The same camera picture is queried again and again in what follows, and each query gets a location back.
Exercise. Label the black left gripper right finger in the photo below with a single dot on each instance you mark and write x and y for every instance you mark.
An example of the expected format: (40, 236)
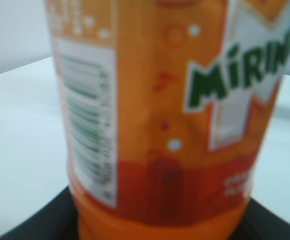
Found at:
(258, 223)

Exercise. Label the orange soda bottle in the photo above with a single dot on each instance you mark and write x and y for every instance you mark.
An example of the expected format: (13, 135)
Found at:
(165, 106)

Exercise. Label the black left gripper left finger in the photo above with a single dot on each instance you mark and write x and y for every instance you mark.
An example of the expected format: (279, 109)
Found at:
(58, 220)

